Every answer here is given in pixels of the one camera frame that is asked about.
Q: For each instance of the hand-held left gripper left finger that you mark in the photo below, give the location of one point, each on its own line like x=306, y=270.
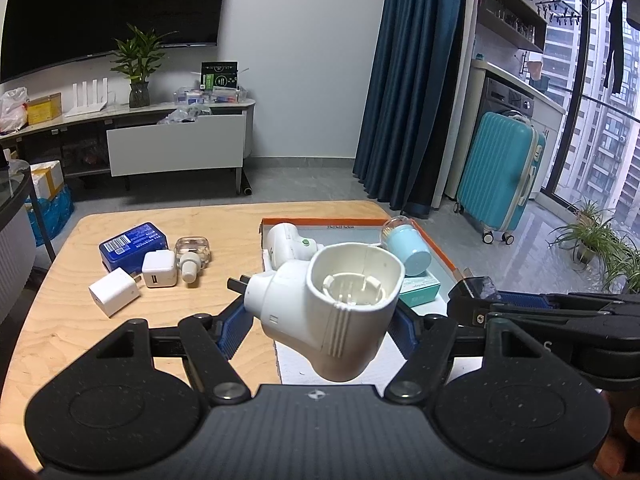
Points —
x=235, y=327

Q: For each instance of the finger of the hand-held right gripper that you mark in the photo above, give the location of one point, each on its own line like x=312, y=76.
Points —
x=467, y=312
x=525, y=300

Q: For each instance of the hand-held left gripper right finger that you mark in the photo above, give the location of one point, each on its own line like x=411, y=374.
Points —
x=404, y=332

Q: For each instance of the teal bandage box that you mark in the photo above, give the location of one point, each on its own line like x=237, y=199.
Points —
x=420, y=290

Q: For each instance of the shallow orange cardboard box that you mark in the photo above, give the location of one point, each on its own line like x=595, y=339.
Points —
x=292, y=365

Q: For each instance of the white plug-in vaporizer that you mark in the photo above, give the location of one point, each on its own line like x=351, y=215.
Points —
x=325, y=330

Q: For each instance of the light blue toothpick holder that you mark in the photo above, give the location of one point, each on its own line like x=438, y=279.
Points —
x=410, y=252

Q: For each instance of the clear glass liquid bottle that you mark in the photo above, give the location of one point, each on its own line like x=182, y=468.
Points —
x=192, y=250

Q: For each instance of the white vaporizer with green button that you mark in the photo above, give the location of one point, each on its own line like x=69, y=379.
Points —
x=282, y=245

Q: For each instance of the white cube charger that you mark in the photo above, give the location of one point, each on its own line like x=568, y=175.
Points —
x=159, y=270

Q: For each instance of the white wall charger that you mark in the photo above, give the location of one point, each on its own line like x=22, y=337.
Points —
x=112, y=292

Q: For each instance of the blue tin box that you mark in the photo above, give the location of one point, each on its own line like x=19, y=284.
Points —
x=132, y=245

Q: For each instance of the person's right hand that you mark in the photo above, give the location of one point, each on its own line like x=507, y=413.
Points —
x=627, y=435

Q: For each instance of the potted spider plant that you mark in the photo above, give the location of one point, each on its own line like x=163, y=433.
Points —
x=625, y=267
x=585, y=240

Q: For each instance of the teal ribbed suitcase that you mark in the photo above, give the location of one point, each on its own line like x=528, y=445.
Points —
x=500, y=170

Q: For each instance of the black rolled mat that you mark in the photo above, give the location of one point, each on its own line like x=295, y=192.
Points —
x=247, y=188

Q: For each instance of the glass balcony window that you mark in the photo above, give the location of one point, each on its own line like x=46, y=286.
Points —
x=590, y=135

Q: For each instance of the white open drawer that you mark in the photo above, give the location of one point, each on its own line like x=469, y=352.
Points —
x=175, y=145

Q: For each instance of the grey front-loading washing machine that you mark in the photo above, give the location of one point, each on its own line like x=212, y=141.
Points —
x=510, y=100

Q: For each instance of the blue wrapped pack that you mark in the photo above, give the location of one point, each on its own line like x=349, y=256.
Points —
x=50, y=217

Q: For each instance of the teal plastic basin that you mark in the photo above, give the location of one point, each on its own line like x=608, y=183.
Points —
x=540, y=84

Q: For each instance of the crumpled clear plastic bags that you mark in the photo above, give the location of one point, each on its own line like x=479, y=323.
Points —
x=177, y=116

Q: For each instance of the pink plastic basin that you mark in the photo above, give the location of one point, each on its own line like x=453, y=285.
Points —
x=532, y=70

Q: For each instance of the white counter cabinet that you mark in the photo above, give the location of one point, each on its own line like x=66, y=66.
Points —
x=500, y=71

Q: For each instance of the clear plastic storage box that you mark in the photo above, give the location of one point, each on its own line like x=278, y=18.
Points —
x=192, y=97
x=229, y=95

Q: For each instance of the round dark glass-topped table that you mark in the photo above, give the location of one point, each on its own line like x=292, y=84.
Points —
x=15, y=250

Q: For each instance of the dark blue curtain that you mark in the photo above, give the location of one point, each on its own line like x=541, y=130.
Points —
x=415, y=85

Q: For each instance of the white and yellow carton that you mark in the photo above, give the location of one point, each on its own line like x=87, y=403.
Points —
x=47, y=180

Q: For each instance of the long white-topped media cabinet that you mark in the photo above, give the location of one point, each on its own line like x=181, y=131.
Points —
x=120, y=112

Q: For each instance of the black and green box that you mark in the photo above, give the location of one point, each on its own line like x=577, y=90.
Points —
x=220, y=77

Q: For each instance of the bamboo plant in dark vase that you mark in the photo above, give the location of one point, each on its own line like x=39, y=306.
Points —
x=139, y=95

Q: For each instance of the white router with antennas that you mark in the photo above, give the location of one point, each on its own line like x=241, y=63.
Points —
x=87, y=107

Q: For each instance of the hanging dark clothes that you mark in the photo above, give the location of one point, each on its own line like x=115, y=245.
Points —
x=615, y=35

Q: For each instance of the yellow cardboard box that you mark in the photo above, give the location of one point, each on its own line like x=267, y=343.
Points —
x=45, y=110

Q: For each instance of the clip drying hanger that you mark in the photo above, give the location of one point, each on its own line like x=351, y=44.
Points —
x=560, y=12

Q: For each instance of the white and red plastic bag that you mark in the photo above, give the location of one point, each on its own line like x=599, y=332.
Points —
x=12, y=110

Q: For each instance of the wall shelf with glasses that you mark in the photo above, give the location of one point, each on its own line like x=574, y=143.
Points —
x=505, y=30

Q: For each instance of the black wall television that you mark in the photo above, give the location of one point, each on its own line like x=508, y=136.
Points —
x=100, y=5

